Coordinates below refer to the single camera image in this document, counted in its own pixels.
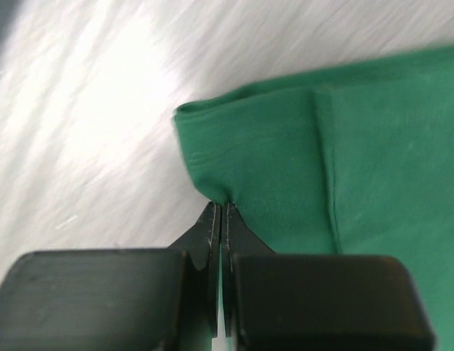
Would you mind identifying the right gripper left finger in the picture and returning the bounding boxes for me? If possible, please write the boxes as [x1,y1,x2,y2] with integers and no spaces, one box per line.
[0,203,219,350]

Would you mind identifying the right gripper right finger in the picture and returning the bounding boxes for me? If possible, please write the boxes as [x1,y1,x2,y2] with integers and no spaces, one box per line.
[221,204,436,350]

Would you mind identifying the green t shirt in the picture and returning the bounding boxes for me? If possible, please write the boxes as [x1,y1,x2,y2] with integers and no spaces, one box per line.
[175,45,454,350]

